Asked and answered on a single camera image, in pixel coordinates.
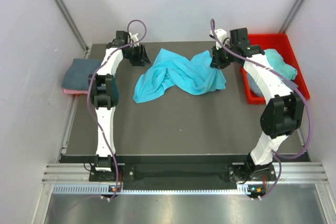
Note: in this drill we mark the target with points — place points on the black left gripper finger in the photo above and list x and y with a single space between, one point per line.
136 60
144 56

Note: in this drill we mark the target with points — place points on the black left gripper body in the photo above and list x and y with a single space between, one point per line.
134 51

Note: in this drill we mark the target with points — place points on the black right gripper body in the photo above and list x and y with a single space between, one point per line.
226 57

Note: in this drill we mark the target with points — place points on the bright blue t shirt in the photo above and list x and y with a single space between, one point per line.
194 76

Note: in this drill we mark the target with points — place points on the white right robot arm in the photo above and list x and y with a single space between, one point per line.
284 108

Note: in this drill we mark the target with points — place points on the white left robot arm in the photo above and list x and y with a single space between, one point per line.
103 97

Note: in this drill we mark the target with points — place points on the grey-blue t shirt in bin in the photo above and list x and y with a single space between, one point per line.
253 85

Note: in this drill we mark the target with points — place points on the turquoise t shirt in bin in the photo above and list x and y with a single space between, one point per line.
278 64

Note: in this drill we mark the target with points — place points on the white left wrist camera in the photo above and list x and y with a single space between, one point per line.
133 39

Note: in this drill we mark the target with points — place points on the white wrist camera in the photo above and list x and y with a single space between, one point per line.
133 39
221 36

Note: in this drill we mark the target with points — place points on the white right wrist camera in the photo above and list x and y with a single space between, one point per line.
221 36

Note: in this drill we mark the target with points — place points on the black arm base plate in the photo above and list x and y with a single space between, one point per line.
181 176

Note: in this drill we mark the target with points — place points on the aluminium frame rail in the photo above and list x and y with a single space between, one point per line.
291 173

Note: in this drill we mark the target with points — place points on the grey slotted cable duct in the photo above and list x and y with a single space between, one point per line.
77 189

